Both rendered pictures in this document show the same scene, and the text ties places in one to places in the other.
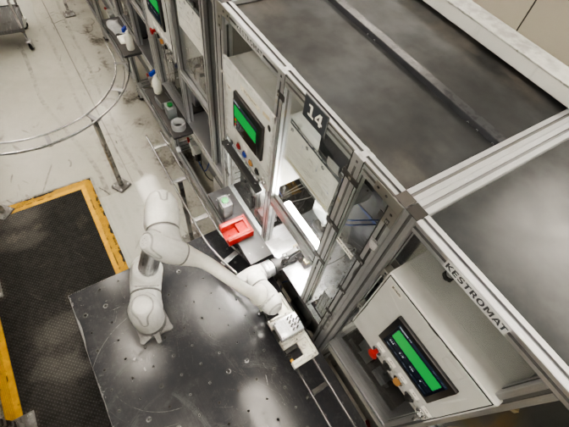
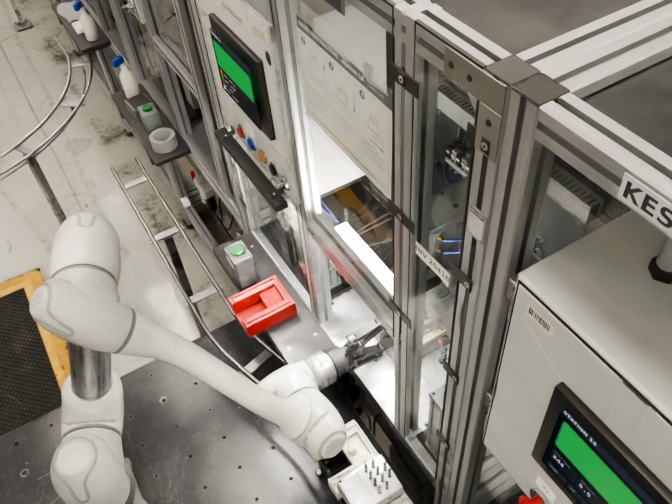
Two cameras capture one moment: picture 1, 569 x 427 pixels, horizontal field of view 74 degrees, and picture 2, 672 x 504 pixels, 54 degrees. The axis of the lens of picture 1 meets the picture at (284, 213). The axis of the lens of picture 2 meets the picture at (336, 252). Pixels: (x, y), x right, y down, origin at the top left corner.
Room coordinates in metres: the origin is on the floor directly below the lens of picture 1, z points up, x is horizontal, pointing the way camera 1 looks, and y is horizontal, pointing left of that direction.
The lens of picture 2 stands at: (-0.03, -0.24, 2.45)
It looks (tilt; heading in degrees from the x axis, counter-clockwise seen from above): 48 degrees down; 13
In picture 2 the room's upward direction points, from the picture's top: 6 degrees counter-clockwise
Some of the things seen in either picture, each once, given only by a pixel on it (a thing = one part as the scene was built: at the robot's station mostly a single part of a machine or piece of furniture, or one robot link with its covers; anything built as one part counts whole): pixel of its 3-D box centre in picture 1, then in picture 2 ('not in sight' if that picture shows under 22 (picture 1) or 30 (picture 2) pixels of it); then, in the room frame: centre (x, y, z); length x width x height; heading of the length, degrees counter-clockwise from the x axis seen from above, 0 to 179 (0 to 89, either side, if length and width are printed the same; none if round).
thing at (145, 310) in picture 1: (146, 310); (88, 471); (0.57, 0.61, 0.85); 0.18 x 0.16 x 0.22; 21
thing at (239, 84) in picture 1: (268, 119); (286, 65); (1.29, 0.15, 1.60); 0.42 x 0.29 x 0.46; 40
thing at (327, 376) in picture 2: (267, 268); (320, 369); (0.84, 0.03, 1.01); 0.09 x 0.06 x 0.09; 40
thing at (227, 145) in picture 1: (241, 163); (249, 163); (1.20, 0.25, 1.37); 0.36 x 0.04 x 0.04; 40
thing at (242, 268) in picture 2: (226, 206); (243, 263); (1.20, 0.34, 0.97); 0.08 x 0.08 x 0.12; 40
